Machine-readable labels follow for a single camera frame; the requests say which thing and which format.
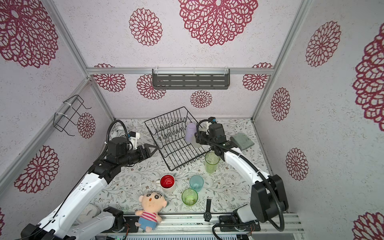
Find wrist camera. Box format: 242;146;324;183
206;117;217;131
129;131;141;150

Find frosted pale green cup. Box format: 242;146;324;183
191;139;202;149

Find black wire dish rack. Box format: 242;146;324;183
144;107;211;171

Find plush doll striped shirt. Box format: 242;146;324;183
135;192;168;233

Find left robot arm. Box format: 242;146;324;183
21;138;159;240

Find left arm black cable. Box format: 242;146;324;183
14;119;130;240

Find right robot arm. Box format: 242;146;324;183
195;119;289;232

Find white alarm clock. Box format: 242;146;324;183
110;125;127;139

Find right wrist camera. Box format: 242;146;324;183
206;117;217;131

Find green folded cloth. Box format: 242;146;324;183
230;133;255;151

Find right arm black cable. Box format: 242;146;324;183
196;119;285;240

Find teal plastic cup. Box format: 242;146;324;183
190;175;204;193

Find black wire wall basket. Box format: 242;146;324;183
52;95;91;137

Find tall light green cup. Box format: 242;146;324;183
205;152;221;174

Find lilac plastic cup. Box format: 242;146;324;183
185;123;197;143

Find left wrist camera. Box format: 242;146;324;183
129;131;141;150

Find black wristwatch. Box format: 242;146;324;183
204;199;212;222

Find white mug red inside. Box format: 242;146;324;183
156;174;176;194

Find grey wall shelf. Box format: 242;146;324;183
152;69;231;90

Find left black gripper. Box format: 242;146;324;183
119;142;159;168

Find bright green short cup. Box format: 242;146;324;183
182;188;199;207

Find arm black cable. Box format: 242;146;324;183
14;119;130;240
196;119;285;240

